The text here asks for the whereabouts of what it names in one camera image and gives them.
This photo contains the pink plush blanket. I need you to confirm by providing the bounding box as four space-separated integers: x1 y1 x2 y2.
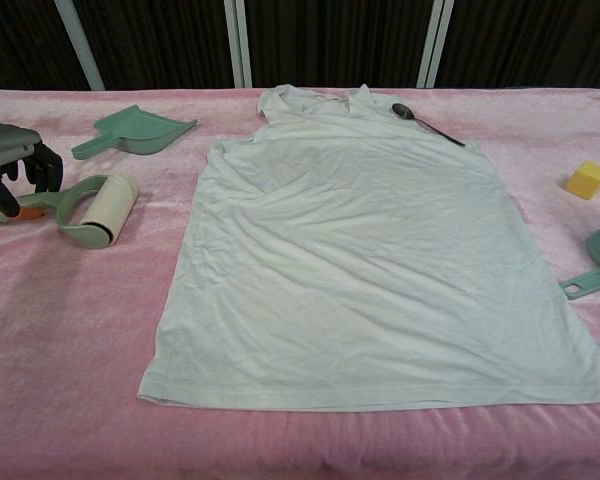
0 87 600 480

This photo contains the white frame post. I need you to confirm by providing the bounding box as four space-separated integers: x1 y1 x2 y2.
223 0 254 89
53 0 105 91
416 0 455 89

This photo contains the black pleated partition panel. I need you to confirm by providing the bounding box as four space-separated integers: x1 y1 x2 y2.
437 0 600 90
244 0 434 89
74 0 236 90
0 0 91 92

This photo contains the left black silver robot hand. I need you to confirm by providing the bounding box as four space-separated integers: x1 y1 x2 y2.
0 119 64 222

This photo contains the green lint roller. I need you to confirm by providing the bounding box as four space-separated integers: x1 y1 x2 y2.
0 174 141 250

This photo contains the green plastic dustpan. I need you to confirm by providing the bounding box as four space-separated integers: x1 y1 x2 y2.
71 104 199 161

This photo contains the metal spoon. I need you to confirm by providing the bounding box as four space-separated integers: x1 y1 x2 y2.
390 102 467 148

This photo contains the yellow cube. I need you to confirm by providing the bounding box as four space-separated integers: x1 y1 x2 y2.
564 160 600 201

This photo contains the white sleeveless shirt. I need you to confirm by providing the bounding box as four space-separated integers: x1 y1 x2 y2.
137 83 600 414

